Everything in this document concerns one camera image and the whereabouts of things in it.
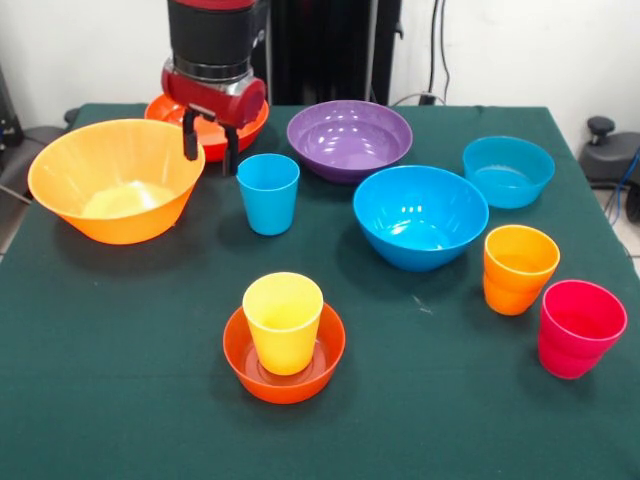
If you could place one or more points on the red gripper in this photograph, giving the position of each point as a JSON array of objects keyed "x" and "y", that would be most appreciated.
[{"x": 220, "y": 102}]

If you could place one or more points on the large orange bowl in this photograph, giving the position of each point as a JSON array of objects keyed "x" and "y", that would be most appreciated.
[{"x": 115, "y": 170}]

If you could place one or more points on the yellow cup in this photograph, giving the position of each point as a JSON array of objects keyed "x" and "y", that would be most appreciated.
[{"x": 282, "y": 335}]

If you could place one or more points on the large blue bowl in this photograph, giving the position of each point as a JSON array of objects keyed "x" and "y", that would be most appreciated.
[{"x": 420, "y": 235}]

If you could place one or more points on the small red bowl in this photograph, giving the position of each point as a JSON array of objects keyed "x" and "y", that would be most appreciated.
[{"x": 285, "y": 390}]

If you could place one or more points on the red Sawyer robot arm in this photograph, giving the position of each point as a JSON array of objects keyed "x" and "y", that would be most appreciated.
[{"x": 210, "y": 35}]

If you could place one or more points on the black computer tower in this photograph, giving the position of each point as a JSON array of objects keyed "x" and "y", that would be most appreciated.
[{"x": 6, "y": 115}]

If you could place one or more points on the large red bowl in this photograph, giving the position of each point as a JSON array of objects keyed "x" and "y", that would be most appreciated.
[{"x": 210, "y": 135}]

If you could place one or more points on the blue cup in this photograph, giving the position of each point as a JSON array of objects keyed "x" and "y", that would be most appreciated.
[{"x": 267, "y": 200}]

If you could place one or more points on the purple bowl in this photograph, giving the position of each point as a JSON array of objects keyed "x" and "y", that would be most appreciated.
[{"x": 350, "y": 145}]

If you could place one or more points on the grey black floor base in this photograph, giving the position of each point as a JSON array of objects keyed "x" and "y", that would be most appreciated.
[
  {"x": 35, "y": 145},
  {"x": 615, "y": 160}
]

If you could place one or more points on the small blue bowl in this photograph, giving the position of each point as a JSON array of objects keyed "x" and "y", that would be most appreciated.
[{"x": 507, "y": 185}]

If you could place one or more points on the dark green tablecloth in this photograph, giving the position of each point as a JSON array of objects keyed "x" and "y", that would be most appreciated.
[{"x": 320, "y": 430}]

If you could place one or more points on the orange cup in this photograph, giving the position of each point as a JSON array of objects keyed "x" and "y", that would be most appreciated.
[{"x": 515, "y": 285}]

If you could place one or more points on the pink cup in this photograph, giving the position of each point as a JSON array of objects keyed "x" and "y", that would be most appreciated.
[{"x": 575, "y": 340}]

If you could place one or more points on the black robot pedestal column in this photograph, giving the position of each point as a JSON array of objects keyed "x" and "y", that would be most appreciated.
[{"x": 325, "y": 50}]

